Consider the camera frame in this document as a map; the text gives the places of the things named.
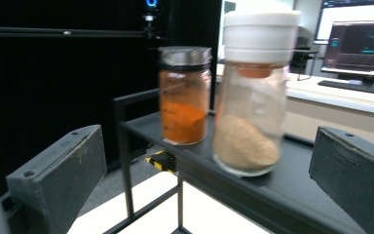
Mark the black curtain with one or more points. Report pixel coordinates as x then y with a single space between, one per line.
45 81

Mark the beige desk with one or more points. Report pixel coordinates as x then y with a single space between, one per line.
337 110

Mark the dark screen monitor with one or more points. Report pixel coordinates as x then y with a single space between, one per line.
360 48

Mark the black horizontal bar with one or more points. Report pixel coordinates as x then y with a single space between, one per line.
61 32

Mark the black keyboard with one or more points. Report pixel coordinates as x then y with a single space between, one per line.
354 87

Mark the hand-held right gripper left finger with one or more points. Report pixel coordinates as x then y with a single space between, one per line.
58 175

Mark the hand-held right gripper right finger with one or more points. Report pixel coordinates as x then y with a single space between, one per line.
357 175

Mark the bright white monitor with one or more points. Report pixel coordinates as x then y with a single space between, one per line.
354 13

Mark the stand base with striped tape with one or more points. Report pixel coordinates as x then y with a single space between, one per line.
160 161

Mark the camera on stand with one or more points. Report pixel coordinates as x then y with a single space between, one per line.
151 16

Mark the orange spice jar black lid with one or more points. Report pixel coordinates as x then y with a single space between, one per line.
183 110

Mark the beige spice jar white lid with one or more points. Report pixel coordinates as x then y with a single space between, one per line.
253 97

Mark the black metal shelf rack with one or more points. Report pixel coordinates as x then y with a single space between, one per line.
207 162

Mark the black chair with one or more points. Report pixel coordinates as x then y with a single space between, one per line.
302 58

